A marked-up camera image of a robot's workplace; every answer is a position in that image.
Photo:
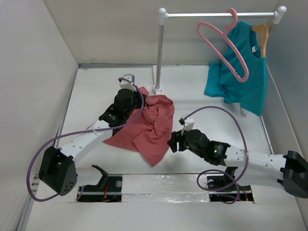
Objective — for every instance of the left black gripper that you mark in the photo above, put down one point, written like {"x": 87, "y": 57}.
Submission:
{"x": 137, "y": 95}

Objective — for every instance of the wooden hanger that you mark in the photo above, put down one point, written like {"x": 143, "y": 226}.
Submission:
{"x": 263, "y": 31}

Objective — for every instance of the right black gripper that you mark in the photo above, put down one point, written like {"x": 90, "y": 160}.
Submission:
{"x": 176, "y": 135}

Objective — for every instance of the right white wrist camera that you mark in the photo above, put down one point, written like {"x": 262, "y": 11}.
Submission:
{"x": 187, "y": 122}

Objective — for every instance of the white clothes rack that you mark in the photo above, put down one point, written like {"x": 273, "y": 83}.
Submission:
{"x": 163, "y": 15}

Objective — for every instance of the pink t shirt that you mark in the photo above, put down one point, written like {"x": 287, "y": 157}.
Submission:
{"x": 149, "y": 133}

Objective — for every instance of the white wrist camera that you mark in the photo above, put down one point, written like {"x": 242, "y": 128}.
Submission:
{"x": 187, "y": 122}
{"x": 126, "y": 82}

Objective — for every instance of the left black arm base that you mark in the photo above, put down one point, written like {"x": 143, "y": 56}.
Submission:
{"x": 96, "y": 185}

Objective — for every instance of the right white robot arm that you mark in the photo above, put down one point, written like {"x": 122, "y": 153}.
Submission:
{"x": 285, "y": 171}

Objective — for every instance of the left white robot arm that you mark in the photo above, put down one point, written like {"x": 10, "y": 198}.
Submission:
{"x": 58, "y": 167}

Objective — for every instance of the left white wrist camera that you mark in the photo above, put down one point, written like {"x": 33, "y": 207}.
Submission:
{"x": 126, "y": 82}

